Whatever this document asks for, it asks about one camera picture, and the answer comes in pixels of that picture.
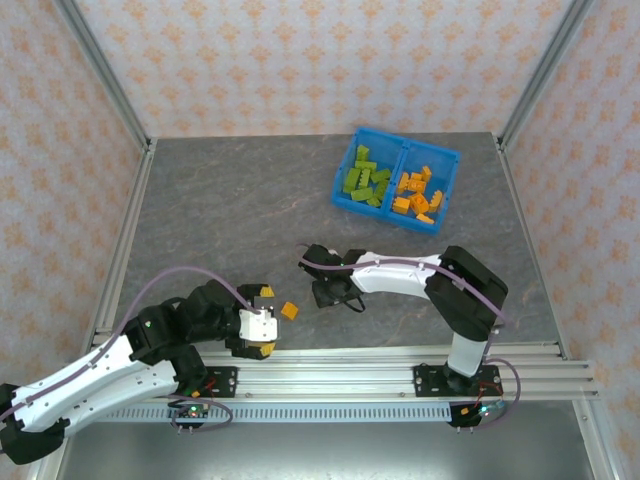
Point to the aluminium frame leg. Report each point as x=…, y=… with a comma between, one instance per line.
x=595, y=440
x=47, y=472

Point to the blue two-compartment plastic bin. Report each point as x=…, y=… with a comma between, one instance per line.
x=395, y=150

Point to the aluminium table side rail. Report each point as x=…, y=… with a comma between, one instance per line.
x=125, y=240
x=522, y=215

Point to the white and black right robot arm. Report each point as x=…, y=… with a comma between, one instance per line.
x=390, y=277

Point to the wide aluminium base rail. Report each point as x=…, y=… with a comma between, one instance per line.
x=325, y=382

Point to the grey metal shelf panel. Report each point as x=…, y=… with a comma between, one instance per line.
x=325, y=455

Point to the aluminium table edge rail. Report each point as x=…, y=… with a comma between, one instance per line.
x=325, y=356

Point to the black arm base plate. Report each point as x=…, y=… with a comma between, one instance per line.
x=225, y=382
x=425, y=382

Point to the aluminium frame post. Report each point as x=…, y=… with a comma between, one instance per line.
x=100, y=70
x=547, y=70

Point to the small circuit board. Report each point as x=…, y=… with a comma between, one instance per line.
x=192, y=411
x=482, y=411

